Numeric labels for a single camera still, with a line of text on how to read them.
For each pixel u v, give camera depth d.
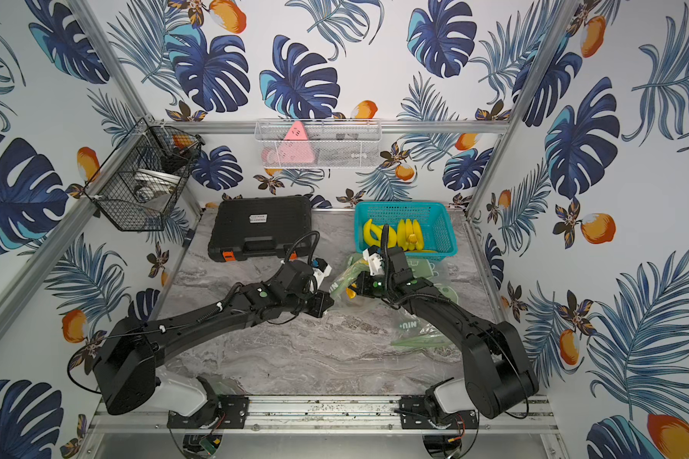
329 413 0.76
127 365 0.42
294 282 0.62
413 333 0.85
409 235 0.98
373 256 0.80
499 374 0.43
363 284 0.75
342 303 0.86
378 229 1.13
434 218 1.11
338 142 0.92
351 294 0.82
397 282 0.67
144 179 0.80
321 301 0.70
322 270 0.73
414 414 0.72
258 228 1.10
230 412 0.74
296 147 0.90
